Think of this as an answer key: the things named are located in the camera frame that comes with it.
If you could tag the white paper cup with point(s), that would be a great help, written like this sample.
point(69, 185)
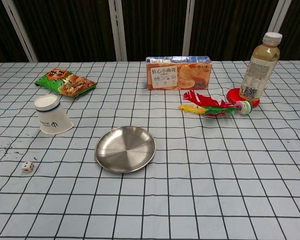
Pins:
point(52, 117)

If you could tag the white dice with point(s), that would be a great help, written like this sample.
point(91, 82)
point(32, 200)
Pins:
point(27, 167)

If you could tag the silver metal plate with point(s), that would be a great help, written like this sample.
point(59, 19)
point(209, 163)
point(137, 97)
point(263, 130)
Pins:
point(125, 150)

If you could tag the orange cookie box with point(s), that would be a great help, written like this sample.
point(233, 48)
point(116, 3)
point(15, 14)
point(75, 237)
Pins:
point(175, 75)

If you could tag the colourful feather shuttlecock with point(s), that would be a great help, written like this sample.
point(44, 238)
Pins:
point(210, 106)

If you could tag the red round lid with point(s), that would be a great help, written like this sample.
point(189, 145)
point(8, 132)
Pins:
point(232, 96)

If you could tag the light blue checked tablecloth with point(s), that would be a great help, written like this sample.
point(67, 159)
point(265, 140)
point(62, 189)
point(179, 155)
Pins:
point(190, 200)

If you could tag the green snack bag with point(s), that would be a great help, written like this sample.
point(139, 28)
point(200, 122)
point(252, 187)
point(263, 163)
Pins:
point(65, 83)

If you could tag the tea bottle with white cap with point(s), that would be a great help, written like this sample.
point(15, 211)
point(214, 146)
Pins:
point(260, 67)

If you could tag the white metal frame post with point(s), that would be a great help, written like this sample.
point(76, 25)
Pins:
point(281, 12)
point(190, 27)
point(20, 32)
point(117, 30)

